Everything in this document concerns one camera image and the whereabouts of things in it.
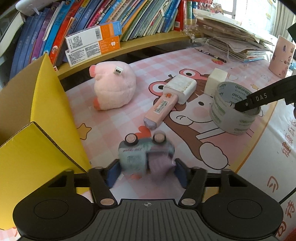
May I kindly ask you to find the white foam block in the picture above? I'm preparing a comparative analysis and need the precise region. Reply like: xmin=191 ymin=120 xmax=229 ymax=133
xmin=204 ymin=68 xmax=228 ymax=97

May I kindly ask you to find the pink paper cup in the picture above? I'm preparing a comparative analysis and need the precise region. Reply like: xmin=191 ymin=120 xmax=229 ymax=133
xmin=268 ymin=35 xmax=295 ymax=78

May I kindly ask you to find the black marker pen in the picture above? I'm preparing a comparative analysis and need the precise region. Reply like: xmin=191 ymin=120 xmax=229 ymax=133
xmin=195 ymin=48 xmax=227 ymax=63

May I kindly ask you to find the lower orange white carton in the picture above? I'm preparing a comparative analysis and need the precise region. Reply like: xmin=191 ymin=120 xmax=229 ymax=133
xmin=65 ymin=36 xmax=120 ymax=67

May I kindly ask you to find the row of leaning books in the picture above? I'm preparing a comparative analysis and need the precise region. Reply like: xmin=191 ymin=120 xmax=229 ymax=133
xmin=10 ymin=1 xmax=186 ymax=77

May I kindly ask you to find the toy bus with pink wheels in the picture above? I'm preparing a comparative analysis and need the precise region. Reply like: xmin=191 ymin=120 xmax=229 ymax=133
xmin=118 ymin=132 xmax=176 ymax=180

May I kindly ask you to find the yellow cardboard box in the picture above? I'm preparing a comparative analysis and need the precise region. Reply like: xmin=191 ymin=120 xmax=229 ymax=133
xmin=1 ymin=55 xmax=91 ymax=230

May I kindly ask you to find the orange white carton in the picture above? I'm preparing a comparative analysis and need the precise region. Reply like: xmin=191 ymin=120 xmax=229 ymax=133
xmin=66 ymin=21 xmax=122 ymax=52
xmin=65 ymin=36 xmax=120 ymax=67

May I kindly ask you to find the upper orange white carton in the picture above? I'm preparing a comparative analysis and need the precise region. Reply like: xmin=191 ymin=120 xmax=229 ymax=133
xmin=66 ymin=21 xmax=122 ymax=52

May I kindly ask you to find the stack of papers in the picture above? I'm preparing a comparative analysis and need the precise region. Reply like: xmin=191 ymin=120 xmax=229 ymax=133
xmin=193 ymin=9 xmax=277 ymax=63

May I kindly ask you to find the pink cartoon desk mat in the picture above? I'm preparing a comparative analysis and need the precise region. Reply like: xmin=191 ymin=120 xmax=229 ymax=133
xmin=0 ymin=47 xmax=283 ymax=241

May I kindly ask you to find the wooden bookshelf board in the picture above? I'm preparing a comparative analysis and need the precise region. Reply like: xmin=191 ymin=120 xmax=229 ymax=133
xmin=56 ymin=31 xmax=190 ymax=80

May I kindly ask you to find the pink plush pig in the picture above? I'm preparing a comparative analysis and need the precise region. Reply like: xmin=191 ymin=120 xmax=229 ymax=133
xmin=89 ymin=61 xmax=137 ymax=110

